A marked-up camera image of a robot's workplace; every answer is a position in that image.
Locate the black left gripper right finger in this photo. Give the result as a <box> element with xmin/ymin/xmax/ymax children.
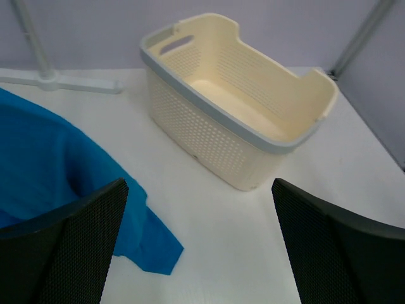
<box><xmin>271</xmin><ymin>178</ymin><xmax>404</xmax><ymax>303</ymax></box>

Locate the cream plastic laundry basket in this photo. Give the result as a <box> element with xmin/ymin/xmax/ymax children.
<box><xmin>140</xmin><ymin>13</ymin><xmax>339</xmax><ymax>191</ymax></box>

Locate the blue t shirt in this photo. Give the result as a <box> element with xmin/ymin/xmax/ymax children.
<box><xmin>1</xmin><ymin>90</ymin><xmax>184</xmax><ymax>275</ymax></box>

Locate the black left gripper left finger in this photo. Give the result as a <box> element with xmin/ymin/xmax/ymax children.
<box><xmin>1</xmin><ymin>178</ymin><xmax>128</xmax><ymax>303</ymax></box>

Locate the grey aluminium frame post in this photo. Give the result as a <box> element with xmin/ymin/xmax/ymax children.
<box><xmin>328</xmin><ymin>0</ymin><xmax>397</xmax><ymax>81</ymax></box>

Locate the white clothes rack stand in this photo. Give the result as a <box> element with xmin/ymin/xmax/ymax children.
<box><xmin>1</xmin><ymin>1</ymin><xmax>123</xmax><ymax>94</ymax></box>

